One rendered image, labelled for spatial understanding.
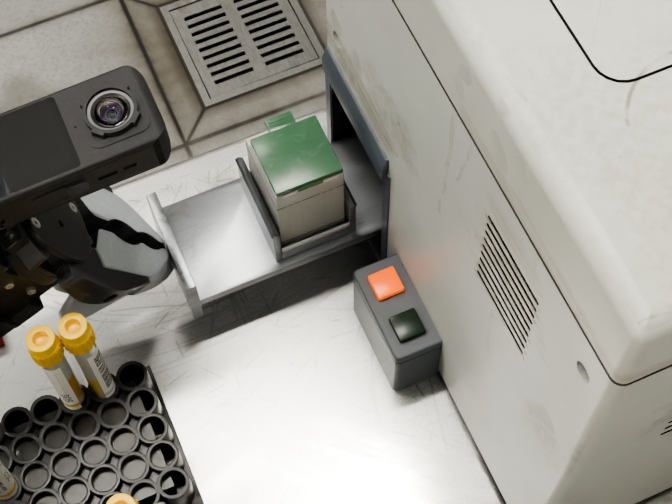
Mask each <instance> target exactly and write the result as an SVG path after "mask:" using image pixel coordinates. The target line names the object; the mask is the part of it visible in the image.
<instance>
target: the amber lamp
mask: <svg viewBox="0 0 672 504"><path fill-rule="evenodd" d="M368 281H369V283H370V285H371V287H372V289H373V291H374V293H375V295H376V297H377V299H378V300H379V301H381V300H383V299H386V298H388V297H390V296H393V295H395V294H398V293H400V292H403V291H404V287H403V285H402V283H401V281H400V279H399V277H398V275H397V273H396V271H395V269H394V267H393V266H391V267H389V268H386V269H384V270H381V271H379V272H376V273H374V274H371V275H369V276H368Z"/></svg>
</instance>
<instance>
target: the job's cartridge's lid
mask: <svg viewBox="0 0 672 504"><path fill-rule="evenodd" d="M264 123H265V125H266V127H267V129H268V132H269V133H266V134H263V135H261V136H258V137H255V138H253V139H251V140H250V143H251V145H252V147H253V150H254V152H255V154H256V156H257V158H258V160H259V162H260V164H261V166H262V168H263V170H264V172H265V175H266V177H267V179H268V181H269V183H270V185H271V187H272V189H273V191H274V193H275V195H276V197H280V196H283V195H285V194H288V193H290V192H293V191H296V190H298V192H300V191H303V190H305V189H308V188H310V187H313V186H316V185H318V184H321V183H323V180H324V179H327V178H329V177H332V176H334V175H337V174H339V173H342V172H343V168H342V166H341V164H340V162H339V160H338V158H337V156H336V154H335V152H334V150H333V148H332V146H331V144H330V142H329V140H328V138H327V136H326V135H325V133H324V131H323V129H322V127H321V125H320V123H319V121H318V119H317V117H316V116H315V115H314V116H311V117H308V118H306V119H303V120H300V121H298V122H296V121H295V119H294V117H293V115H292V113H291V111H288V112H286V113H283V114H280V115H278V116H275V117H272V118H270V119H267V120H265V121H264Z"/></svg>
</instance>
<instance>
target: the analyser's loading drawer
mask: <svg viewBox="0 0 672 504"><path fill-rule="evenodd" d="M330 144H331V146H332V148H333V150H334V152H335V154H336V156H337V158H338V160H339V162H340V164H341V166H342V168H343V171H344V184H345V185H344V216H345V218H344V222H342V223H339V224H337V225H334V226H332V227H329V228H327V229H324V230H322V231H319V232H317V233H314V234H311V235H309V236H306V237H304V238H301V239H299V240H296V241H294V242H291V243H289V244H286V245H284V246H281V240H280V235H279V233H278V231H277V229H276V227H275V224H274V222H273V220H272V218H271V216H270V214H269V212H268V210H267V208H266V205H265V203H264V201H263V199H262V197H261V195H260V193H259V191H258V189H257V186H256V184H255V182H254V180H253V178H252V176H251V174H250V171H249V170H248V167H247V165H246V163H245V161H244V159H243V158H241V157H237V158H236V159H235V161H236V164H237V166H238V172H239V178H238V179H235V180H233V181H230V182H227V183H225V184H222V185H220V186H217V187H214V188H212V189H209V190H207V191H204V192H201V193H199V194H196V195H193V196H191V197H188V198H186V199H183V200H180V201H178V202H175V203H173V204H170V205H167V206H165V207H162V205H161V203H160V201H159V198H158V196H157V194H156V192H153V193H150V194H148V195H146V198H147V201H148V204H149V207H150V211H151V214H152V217H153V221H154V224H155V227H156V230H157V232H158V234H159V235H160V236H161V237H162V239H163V240H164V243H165V246H166V249H167V251H168V252H169V255H170V258H171V261H172V264H173V267H174V272H175V274H176V277H177V279H178V281H179V284H180V286H181V289H182V291H183V293H184V296H185V298H186V300H187V303H188V305H189V307H190V310H191V312H192V315H193V317H194V319H195V318H198V317H200V316H203V315H204V314H203V310H202V306H201V305H203V304H205V303H208V302H210V301H213V300H216V299H218V298H221V297H223V296H226V295H228V294H231V293H233V292H236V291H238V290H241V289H243V288H246V287H248V286H251V285H253V284H256V283H258V282H261V281H263V280H266V279H268V278H271V277H273V276H276V275H278V274H281V273H283V272H286V271H288V270H291V269H293V268H296V267H298V266H301V265H303V264H306V263H308V262H311V261H313V260H316V259H318V258H321V257H323V256H326V255H328V254H331V253H333V252H336V251H338V250H341V249H344V248H346V247H349V246H351V245H354V244H356V243H359V242H361V241H364V240H366V239H369V238H371V237H374V236H376V235H379V234H381V228H382V203H383V180H381V179H380V177H379V176H378V174H377V172H376V170H375V168H374V166H373V164H372V162H371V160H370V158H369V157H368V155H367V153H366V151H365V149H364V147H363V145H362V143H361V141H360V139H359V138H358V136H357V134H353V135H350V136H348V137H345V138H343V139H340V140H337V141H335V142H332V143H330Z"/></svg>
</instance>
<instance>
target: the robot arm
mask: <svg viewBox="0 0 672 504"><path fill-rule="evenodd" d="M170 153H171V142H170V138H169V134H168V131H167V128H166V125H165V122H164V120H163V117H162V115H161V113H160V111H159V108H158V106H157V104H156V102H155V100H154V97H153V95H152V93H151V91H150V88H149V86H148V84H147V82H146V80H145V78H144V77H143V75H142V74H141V73H140V72H139V71H138V70H136V69H135V68H133V67H131V66H128V65H126V66H121V67H119V68H116V69H113V70H111V71H108V72H106V73H103V74H101V75H98V76H96V77H93V78H90V79H88V80H85V81H83V82H80V83H78V84H75V85H73V86H70V87H67V88H65V89H62V90H60V91H57V92H55V93H52V94H49V95H47V96H44V97H42V98H39V99H37V100H34V101H32V102H29V103H26V104H24V105H21V106H19V107H16V108H14V109H11V110H9V111H6V112H3V113H1V114H0V339H1V338H2V337H3V336H5V335H6V334H7V333H9V332H10V331H12V330H13V329H14V328H17V327H19V326H20V325H22V324H23V323H24V322H26V321H27V320H28V319H30V318H31V317H32V316H34V315H35V314H37V313H38V312H39V311H41V310H42V309H43V308H44V306H43V303H42V301H41V298H40V296H41V295H43V294H44V293H45V292H47V291H48V290H50V289H51V288H52V287H53V288H54V289H55V290H57V291H59V292H63V293H67V294H69V295H68V297H67V299H66V300H65V302H64V304H63V305H62V307H61V309H60V310H59V312H58V315H59V317H60V318H62V317H63V316H64V315H66V314H68V313H79V314H81V315H82V316H84V317H85V318H87V317H89V316H91V315H93V314H94V313H96V312H98V311H100V310H102V309H104V308H105V307H107V306H109V305H111V304H113V303H114V302H116V301H118V300H120V299H122V298H124V297H125V296H127V295H137V294H140V293H143V292H146V291H148V290H150V289H153V288H155V287H156V286H158V285H159V284H161V283H162V282H164V281H165V280H166V279H167V278H168V277H169V276H170V274H171V273H172V271H173V270H174V267H173V264H172V261H171V258H170V255H169V252H168V251H167V249H166V246H165V243H164V240H163V239H162V237H161V236H160V235H159V234H158V233H157V232H156V231H155V230H154V229H153V228H152V227H151V226H150V225H149V224H148V223H147V222H146V221H145V220H144V219H143V218H142V217H141V216H140V215H139V214H138V213H137V212H136V211H135V210H134V209H133V208H132V207H131V206H130V205H129V204H127V203H126V202H125V201H124V200H123V199H121V198H120V197H119V196H117V195H116V194H114V193H113V191H112V188H111V187H110V186H111V185H114V184H116V183H119V182H121V181H123V180H126V179H128V178H131V177H133V176H136V175H138V174H141V173H143V172H146V171H148V170H151V169H153V168H156V167H158V166H161V165H163V164H164V163H166V162H167V161H168V159H169V157H170Z"/></svg>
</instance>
